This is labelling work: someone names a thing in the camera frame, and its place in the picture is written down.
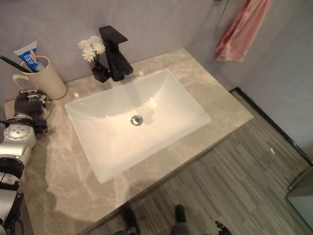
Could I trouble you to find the dark green toothbrush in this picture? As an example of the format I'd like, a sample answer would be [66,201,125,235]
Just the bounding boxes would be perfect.
[0,55,33,73]

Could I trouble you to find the black floor threshold strip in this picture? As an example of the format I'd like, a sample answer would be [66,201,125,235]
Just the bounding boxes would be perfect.
[229,87,313,165]

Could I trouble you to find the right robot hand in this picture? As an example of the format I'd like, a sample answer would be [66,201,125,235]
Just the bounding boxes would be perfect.
[214,221,233,235]

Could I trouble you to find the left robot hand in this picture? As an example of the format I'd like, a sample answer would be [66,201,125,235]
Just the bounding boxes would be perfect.
[14,89,51,121]

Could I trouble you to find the dark robot foot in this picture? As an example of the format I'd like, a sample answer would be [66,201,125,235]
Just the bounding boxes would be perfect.
[174,204,186,224]
[123,207,141,235]

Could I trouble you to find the white rectangular sink basin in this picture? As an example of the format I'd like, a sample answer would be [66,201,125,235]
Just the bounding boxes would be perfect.
[64,69,212,184]

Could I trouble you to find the small black vase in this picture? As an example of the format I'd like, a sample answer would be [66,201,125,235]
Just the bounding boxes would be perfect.
[91,62,111,83]

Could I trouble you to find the grey marble vanity counter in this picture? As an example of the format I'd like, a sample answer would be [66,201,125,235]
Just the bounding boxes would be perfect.
[3,48,254,235]

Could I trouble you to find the black basin faucet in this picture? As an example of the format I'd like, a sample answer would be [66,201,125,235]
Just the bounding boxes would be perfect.
[99,25,134,82]

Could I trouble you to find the white artificial flowers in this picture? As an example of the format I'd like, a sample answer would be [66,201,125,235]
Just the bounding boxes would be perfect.
[78,35,106,63]

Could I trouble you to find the white blue toothpaste tube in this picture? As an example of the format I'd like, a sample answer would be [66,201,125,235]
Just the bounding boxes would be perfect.
[13,40,45,72]

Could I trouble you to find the glass shower door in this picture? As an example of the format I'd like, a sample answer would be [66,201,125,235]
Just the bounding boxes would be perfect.
[286,165,313,224]

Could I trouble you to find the pink hanging towel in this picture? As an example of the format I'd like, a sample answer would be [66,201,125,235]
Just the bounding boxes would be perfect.
[214,0,273,62]

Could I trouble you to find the cream ceramic mug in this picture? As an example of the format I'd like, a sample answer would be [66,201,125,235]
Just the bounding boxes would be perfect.
[12,55,67,100]

